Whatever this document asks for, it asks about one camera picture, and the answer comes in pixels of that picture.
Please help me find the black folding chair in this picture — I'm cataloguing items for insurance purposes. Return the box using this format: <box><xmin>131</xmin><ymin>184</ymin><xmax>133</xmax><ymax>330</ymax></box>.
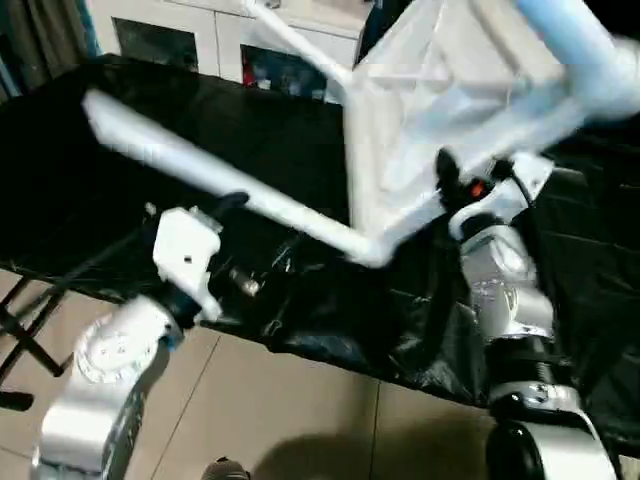
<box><xmin>0</xmin><ymin>275</ymin><xmax>69</xmax><ymax>414</ymax></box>

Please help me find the dark left robot foot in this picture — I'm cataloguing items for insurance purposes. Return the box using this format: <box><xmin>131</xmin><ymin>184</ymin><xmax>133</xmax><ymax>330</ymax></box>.
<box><xmin>203</xmin><ymin>455</ymin><xmax>252</xmax><ymax>480</ymax></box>

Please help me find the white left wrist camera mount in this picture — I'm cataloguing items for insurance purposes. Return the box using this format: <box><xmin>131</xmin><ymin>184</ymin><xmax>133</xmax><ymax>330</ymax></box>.
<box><xmin>151</xmin><ymin>204</ymin><xmax>225</xmax><ymax>320</ymax></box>

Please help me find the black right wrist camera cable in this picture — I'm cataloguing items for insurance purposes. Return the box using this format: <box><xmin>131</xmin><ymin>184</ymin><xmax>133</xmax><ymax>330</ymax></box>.
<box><xmin>497</xmin><ymin>158</ymin><xmax>536</xmax><ymax>207</ymax></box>

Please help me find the black work mat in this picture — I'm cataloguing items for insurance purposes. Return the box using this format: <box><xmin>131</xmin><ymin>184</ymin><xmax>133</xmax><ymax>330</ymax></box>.
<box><xmin>0</xmin><ymin>54</ymin><xmax>640</xmax><ymax>451</ymax></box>

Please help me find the blue vertical panel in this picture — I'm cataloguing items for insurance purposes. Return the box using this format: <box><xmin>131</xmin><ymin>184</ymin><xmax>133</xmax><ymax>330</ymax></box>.
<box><xmin>360</xmin><ymin>0</ymin><xmax>387</xmax><ymax>49</ymax></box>

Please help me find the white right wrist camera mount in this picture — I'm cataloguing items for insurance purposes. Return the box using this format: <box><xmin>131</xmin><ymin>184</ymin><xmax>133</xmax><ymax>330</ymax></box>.
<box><xmin>446</xmin><ymin>152</ymin><xmax>555</xmax><ymax>242</ymax></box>

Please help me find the white glass-door cabinet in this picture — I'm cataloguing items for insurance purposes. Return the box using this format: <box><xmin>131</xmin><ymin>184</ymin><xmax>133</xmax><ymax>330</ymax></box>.
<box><xmin>93</xmin><ymin>0</ymin><xmax>364</xmax><ymax>107</ymax></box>

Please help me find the white plastic table leg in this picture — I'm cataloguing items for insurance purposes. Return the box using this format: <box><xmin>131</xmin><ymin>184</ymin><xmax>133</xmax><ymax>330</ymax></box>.
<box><xmin>558</xmin><ymin>35</ymin><xmax>640</xmax><ymax>125</ymax></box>
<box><xmin>514</xmin><ymin>0</ymin><xmax>620</xmax><ymax>57</ymax></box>
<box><xmin>81</xmin><ymin>88</ymin><xmax>394</xmax><ymax>267</ymax></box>
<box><xmin>252</xmin><ymin>0</ymin><xmax>354</xmax><ymax>92</ymax></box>

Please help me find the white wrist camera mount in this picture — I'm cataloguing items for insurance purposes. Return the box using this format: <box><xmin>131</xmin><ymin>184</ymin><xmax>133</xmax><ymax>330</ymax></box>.
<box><xmin>151</xmin><ymin>204</ymin><xmax>225</xmax><ymax>320</ymax></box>
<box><xmin>446</xmin><ymin>152</ymin><xmax>555</xmax><ymax>242</ymax></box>

